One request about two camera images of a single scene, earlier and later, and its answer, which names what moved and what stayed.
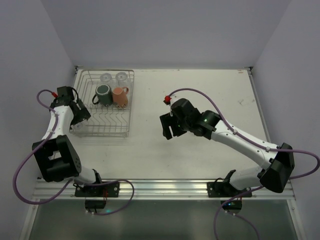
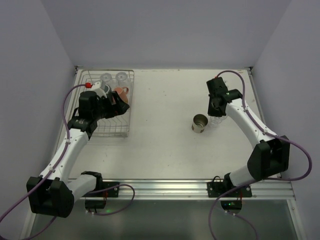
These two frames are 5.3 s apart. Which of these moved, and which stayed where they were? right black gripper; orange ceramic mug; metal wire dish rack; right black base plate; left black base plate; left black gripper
Moved: left black gripper; right black gripper
Stayed: left black base plate; orange ceramic mug; metal wire dish rack; right black base plate
